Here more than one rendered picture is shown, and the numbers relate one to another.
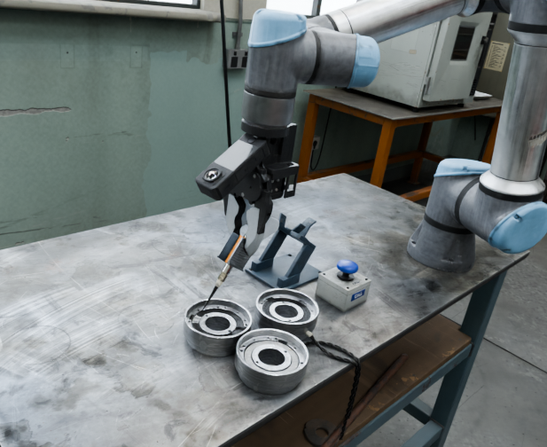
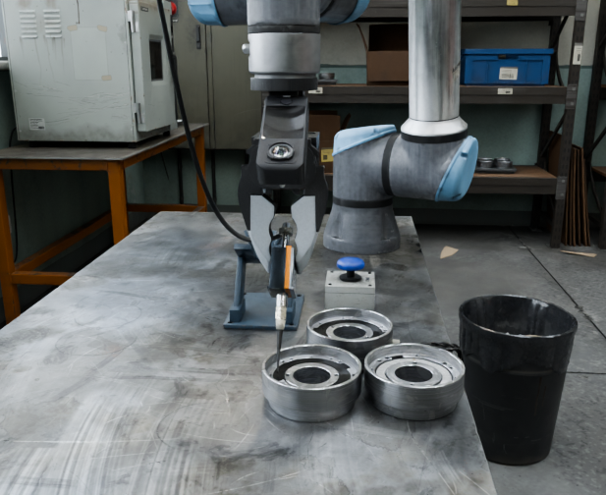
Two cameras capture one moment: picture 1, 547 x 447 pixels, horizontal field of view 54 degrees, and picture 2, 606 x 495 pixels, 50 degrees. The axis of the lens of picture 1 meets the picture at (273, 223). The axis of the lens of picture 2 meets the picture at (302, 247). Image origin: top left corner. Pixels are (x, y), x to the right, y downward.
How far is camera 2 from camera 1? 52 cm
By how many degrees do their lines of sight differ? 35
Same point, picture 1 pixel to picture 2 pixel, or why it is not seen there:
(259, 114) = (298, 59)
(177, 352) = (300, 435)
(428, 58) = (130, 82)
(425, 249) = (358, 237)
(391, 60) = (82, 94)
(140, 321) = (201, 432)
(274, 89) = (310, 19)
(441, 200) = (359, 175)
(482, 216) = (424, 170)
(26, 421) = not seen: outside the picture
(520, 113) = (440, 45)
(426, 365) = not seen: hidden behind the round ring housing
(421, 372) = not seen: hidden behind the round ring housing
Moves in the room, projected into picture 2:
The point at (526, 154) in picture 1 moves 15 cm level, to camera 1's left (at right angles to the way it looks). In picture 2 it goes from (452, 88) to (387, 90)
